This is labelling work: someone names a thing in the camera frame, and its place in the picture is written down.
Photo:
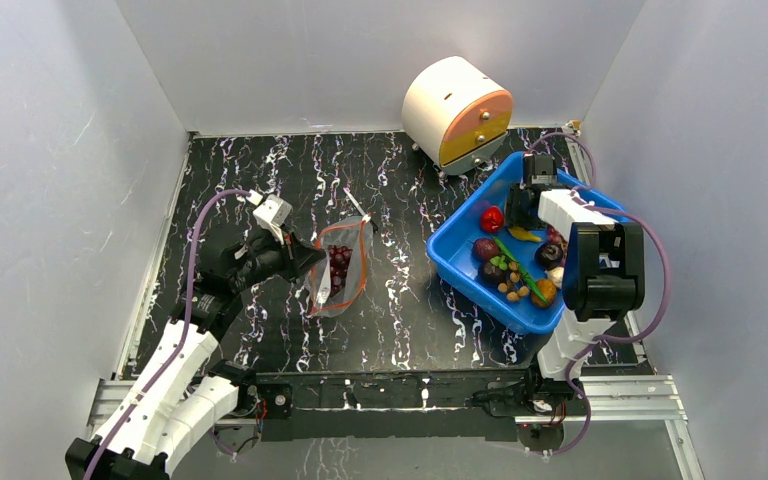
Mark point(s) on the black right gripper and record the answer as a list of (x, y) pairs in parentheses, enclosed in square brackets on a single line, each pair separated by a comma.
[(525, 216)]

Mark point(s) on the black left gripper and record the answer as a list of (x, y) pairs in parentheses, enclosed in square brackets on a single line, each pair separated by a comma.
[(297, 258)]

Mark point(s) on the yellow banana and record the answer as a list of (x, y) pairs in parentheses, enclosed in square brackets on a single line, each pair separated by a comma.
[(524, 235)]

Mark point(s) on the red strawberry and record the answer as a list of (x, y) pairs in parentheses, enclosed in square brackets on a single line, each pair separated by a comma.
[(492, 220)]

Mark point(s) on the dark purple grape bunch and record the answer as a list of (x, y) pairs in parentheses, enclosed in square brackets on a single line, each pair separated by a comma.
[(339, 260)]

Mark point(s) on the light purple grape bunch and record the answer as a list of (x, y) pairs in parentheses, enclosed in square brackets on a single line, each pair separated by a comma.
[(555, 238)]

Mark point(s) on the clear zip top bag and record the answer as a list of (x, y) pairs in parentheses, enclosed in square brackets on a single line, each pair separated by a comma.
[(356, 233)]

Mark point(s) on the dark plum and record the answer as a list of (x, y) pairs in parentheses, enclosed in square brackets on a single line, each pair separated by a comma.
[(549, 256)]

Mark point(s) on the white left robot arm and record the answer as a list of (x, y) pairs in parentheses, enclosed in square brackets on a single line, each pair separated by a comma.
[(169, 407)]

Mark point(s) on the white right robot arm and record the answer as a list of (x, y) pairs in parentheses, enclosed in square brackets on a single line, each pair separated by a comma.
[(603, 276)]

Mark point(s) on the purple mangosteen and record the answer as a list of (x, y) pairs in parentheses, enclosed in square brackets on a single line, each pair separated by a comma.
[(485, 249)]

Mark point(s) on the dark mangosteen green leaves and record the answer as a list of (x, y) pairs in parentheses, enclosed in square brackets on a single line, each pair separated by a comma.
[(494, 272)]

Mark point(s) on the blue plastic bin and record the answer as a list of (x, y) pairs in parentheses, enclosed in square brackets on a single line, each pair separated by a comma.
[(450, 247)]

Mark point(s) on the white garlic bulb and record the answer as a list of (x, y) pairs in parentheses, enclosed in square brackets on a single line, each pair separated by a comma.
[(555, 276)]

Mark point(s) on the black white marker pen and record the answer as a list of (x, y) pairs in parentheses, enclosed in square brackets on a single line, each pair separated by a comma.
[(357, 205)]

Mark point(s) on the orange brown fruit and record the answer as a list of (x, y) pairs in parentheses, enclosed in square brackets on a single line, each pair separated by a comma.
[(544, 294)]

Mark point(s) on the white round drawer cabinet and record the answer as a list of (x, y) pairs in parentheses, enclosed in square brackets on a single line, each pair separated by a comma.
[(456, 115)]

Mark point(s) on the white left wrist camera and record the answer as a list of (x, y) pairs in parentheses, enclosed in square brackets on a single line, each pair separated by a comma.
[(270, 214)]

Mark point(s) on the aluminium frame rail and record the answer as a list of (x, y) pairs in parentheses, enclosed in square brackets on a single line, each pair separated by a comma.
[(612, 398)]

